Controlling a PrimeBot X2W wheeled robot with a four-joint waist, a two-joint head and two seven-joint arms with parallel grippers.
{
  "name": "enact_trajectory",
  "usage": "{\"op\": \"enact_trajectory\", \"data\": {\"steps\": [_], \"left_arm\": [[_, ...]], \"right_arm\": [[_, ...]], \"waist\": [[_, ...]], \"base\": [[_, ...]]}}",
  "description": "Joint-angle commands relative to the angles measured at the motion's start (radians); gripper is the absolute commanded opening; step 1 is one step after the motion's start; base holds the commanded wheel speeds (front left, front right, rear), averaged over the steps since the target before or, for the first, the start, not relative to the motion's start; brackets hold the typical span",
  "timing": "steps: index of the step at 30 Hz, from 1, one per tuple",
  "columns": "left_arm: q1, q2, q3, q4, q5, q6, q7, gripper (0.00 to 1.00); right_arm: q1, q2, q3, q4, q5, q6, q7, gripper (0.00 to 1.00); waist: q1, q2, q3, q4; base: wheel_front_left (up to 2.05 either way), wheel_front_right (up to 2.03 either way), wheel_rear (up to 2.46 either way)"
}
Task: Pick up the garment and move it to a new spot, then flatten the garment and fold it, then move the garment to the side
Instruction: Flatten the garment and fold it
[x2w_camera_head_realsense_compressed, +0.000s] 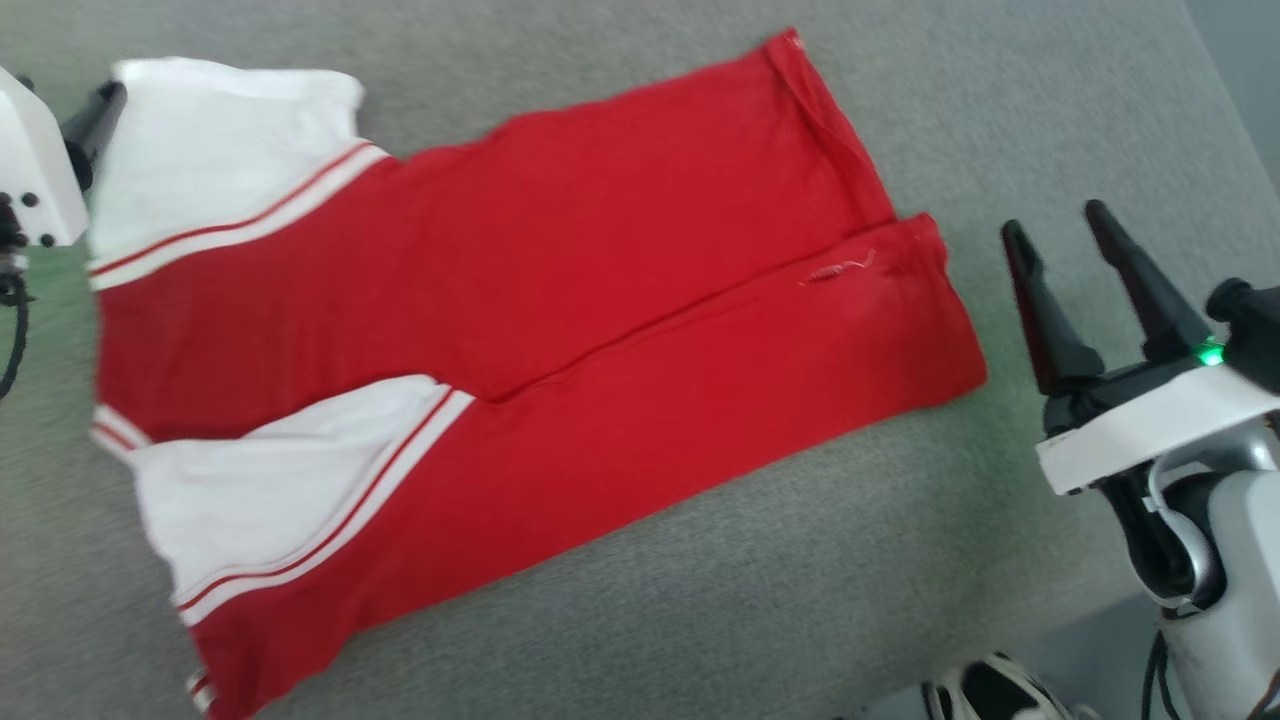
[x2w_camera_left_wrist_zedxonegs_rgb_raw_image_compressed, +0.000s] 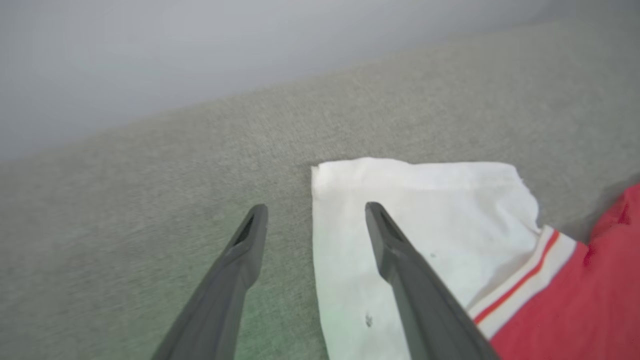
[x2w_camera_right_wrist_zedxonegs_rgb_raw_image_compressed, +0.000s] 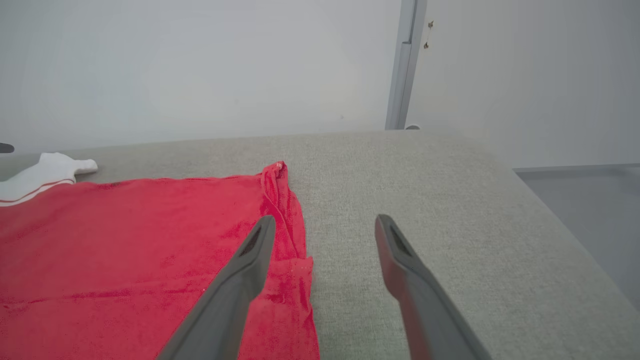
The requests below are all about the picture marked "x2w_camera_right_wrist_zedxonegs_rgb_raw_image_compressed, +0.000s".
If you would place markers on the red and white garment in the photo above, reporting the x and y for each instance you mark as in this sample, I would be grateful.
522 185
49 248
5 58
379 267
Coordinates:
125 260

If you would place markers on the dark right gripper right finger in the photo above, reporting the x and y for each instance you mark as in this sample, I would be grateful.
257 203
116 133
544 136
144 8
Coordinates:
425 310

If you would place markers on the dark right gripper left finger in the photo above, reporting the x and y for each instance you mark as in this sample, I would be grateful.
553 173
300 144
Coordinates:
225 310

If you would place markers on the grey fabric sofa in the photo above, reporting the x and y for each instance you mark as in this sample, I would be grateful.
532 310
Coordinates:
425 175

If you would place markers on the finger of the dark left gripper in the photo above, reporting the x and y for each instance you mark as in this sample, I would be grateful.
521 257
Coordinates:
5 148

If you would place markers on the grey metal post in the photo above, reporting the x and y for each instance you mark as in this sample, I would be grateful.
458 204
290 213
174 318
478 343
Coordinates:
405 65

